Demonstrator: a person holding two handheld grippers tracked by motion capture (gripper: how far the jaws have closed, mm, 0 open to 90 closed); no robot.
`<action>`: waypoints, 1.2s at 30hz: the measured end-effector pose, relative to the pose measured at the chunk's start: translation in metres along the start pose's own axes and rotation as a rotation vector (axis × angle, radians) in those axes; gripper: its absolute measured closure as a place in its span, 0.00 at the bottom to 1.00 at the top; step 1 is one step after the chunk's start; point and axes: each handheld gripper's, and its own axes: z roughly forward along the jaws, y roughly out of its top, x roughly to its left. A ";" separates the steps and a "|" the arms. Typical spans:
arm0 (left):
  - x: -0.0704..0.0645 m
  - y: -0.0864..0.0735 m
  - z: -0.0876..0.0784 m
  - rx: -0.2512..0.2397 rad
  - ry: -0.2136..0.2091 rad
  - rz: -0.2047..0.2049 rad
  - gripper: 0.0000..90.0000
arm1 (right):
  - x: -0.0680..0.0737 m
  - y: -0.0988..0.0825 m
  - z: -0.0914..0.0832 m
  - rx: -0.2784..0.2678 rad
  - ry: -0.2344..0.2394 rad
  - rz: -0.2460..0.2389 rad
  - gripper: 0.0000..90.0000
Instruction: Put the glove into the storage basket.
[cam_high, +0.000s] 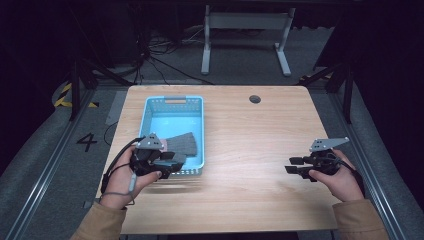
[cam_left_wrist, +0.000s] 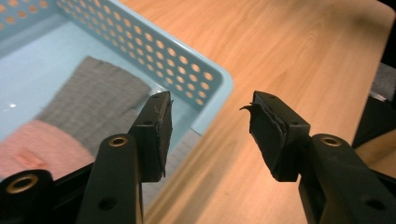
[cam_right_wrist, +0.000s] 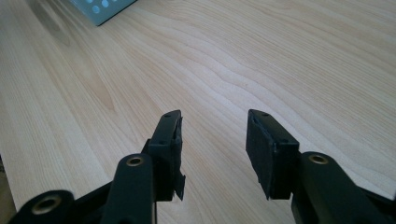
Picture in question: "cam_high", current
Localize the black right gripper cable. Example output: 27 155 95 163
332 155 367 195

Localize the light blue plastic basket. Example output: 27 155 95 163
132 95 205 177

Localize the tangle of black floor cables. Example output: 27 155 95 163
131 24 215 86

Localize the person's right hand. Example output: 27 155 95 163
307 148 366 203

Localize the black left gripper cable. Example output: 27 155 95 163
100 136 147 195

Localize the person's left hand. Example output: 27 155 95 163
99 144 164 211

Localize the white metal desk frame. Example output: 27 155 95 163
200 4 297 77

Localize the grey metal floor rail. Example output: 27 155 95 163
4 89 98 240
328 87 409 240

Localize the black metal stand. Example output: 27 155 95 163
297 59 355 125
67 57 135 122

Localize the grey wrist strap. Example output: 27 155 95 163
99 172 138 207

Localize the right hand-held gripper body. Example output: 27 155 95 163
307 136 351 177

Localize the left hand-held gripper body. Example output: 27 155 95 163
129 132 168 178

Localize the yellow and black floor tape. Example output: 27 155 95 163
53 82 100 109

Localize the grey floor tape strip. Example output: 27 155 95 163
104 90 128 127

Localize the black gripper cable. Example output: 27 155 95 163
100 136 147 195
332 155 367 195

